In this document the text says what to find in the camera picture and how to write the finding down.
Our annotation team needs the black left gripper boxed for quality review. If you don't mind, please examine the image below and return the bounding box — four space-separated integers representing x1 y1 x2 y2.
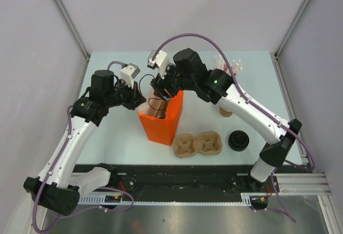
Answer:
105 78 146 111

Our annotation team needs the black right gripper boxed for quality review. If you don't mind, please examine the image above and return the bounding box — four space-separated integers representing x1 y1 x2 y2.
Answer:
151 61 196 103

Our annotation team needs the brown pulp cup carrier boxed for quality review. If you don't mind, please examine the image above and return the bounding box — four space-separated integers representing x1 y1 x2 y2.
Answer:
147 90 168 119

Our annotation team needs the orange paper takeout bag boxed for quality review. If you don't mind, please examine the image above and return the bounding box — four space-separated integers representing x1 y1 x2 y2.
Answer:
137 87 184 146

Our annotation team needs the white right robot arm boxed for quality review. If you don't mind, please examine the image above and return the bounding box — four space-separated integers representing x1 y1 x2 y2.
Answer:
147 48 302 192

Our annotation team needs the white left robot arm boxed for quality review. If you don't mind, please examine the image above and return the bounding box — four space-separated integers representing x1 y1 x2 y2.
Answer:
24 64 146 216

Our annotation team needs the stack of brown paper cups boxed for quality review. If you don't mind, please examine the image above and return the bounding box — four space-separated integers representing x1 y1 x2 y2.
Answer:
219 106 233 118

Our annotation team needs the pink straw holder cup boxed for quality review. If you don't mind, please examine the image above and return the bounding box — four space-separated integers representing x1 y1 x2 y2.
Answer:
220 64 240 76

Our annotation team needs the stack of black lids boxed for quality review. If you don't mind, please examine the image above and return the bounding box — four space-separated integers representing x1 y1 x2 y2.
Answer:
228 130 250 152

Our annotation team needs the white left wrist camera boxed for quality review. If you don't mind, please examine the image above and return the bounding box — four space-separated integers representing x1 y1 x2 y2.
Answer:
120 63 140 89

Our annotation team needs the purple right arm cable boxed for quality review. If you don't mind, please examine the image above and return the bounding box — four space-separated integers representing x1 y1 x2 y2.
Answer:
154 33 317 223

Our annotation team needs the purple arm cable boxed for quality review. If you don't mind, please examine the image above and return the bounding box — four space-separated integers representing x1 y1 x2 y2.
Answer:
154 33 317 223
32 61 135 232

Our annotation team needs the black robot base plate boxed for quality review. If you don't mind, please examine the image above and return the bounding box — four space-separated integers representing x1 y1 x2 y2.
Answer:
74 164 279 196

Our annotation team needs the aluminium frame post left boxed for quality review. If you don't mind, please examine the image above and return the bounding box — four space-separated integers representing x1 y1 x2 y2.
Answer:
52 0 90 61

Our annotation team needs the aluminium frame post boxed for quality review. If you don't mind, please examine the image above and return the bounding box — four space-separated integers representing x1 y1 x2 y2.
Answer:
274 0 312 60
52 0 90 61

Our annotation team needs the grey slotted cable duct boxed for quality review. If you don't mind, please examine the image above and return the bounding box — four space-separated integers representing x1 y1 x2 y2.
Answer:
80 193 252 207

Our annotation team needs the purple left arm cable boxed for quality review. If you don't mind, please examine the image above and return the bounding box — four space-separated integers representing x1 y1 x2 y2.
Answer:
32 61 135 232

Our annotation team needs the aluminium frame post right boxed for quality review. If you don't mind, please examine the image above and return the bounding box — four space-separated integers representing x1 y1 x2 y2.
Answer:
274 0 312 60

